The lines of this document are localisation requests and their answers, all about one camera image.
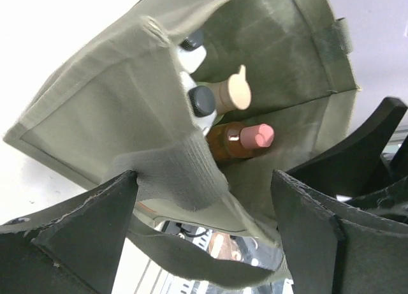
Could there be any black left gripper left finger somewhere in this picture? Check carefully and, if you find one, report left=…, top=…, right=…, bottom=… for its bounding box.
left=1, top=171, right=138, bottom=293

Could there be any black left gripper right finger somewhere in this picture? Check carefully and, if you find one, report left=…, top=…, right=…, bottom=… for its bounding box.
left=271, top=171, right=407, bottom=293

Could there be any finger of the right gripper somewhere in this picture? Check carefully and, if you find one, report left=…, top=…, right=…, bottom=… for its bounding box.
left=288, top=97, right=407, bottom=198

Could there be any beige pump bottle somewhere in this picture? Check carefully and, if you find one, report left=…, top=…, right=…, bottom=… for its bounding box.
left=213, top=64, right=252, bottom=114

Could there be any olive green canvas bag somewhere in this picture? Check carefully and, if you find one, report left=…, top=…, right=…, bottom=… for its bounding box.
left=4, top=0, right=358, bottom=289

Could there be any white bottle dark cap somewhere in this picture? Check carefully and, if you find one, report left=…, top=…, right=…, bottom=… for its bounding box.
left=180, top=71, right=217, bottom=136
left=177, top=29, right=207, bottom=74

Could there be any amber bottle pink cap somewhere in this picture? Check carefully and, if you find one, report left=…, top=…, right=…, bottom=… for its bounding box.
left=207, top=122, right=275, bottom=163

